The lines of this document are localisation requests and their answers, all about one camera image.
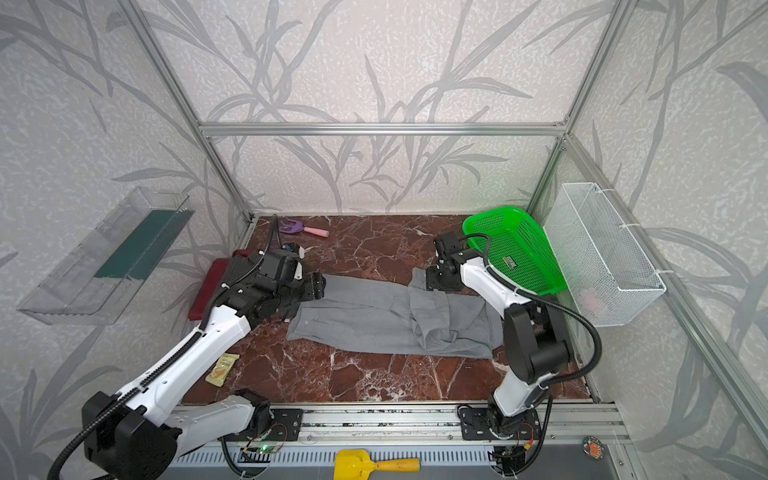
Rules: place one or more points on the yellow toy shovel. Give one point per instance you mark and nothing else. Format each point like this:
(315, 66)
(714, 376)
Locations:
(358, 465)

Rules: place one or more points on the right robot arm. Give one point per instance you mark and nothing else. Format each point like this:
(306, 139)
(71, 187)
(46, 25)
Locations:
(555, 350)

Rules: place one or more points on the green snack packet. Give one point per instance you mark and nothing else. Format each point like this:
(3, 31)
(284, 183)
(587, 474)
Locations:
(221, 369)

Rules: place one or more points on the purple pink toy rake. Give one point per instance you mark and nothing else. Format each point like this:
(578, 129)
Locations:
(292, 227)

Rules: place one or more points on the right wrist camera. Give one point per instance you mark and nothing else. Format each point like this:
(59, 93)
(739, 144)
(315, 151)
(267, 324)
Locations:
(446, 245)

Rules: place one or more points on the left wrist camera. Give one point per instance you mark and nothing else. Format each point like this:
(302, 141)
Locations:
(293, 267)

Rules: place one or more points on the round green red badge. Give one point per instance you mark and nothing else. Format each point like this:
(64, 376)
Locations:
(593, 447)

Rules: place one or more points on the clear plastic wall bin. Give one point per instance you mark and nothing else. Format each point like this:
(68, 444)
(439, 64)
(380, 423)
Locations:
(96, 282)

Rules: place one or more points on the white wire wall basket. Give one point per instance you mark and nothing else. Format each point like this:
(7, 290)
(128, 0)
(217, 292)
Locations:
(595, 248)

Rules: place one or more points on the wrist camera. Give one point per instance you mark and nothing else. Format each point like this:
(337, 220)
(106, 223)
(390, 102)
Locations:
(293, 267)
(446, 245)

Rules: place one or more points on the dark striped folded shirt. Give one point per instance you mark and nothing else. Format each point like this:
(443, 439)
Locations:
(239, 282)

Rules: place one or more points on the pink object in wire basket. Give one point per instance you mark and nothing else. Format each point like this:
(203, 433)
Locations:
(592, 302)

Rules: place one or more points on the grey long sleeve shirt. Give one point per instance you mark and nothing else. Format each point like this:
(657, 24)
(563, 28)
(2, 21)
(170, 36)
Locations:
(369, 316)

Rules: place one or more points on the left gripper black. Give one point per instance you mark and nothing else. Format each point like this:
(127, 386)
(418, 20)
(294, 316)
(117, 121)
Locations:
(310, 287)

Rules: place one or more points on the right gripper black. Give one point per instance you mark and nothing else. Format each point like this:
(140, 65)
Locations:
(440, 278)

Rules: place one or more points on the green plastic basket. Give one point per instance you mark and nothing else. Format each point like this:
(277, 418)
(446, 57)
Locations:
(520, 249)

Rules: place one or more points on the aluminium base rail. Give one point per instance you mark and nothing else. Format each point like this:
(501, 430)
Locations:
(390, 424)

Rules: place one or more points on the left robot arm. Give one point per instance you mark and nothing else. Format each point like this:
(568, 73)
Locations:
(136, 433)

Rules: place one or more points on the maroon folded shirt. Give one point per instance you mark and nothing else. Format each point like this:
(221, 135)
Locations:
(223, 270)

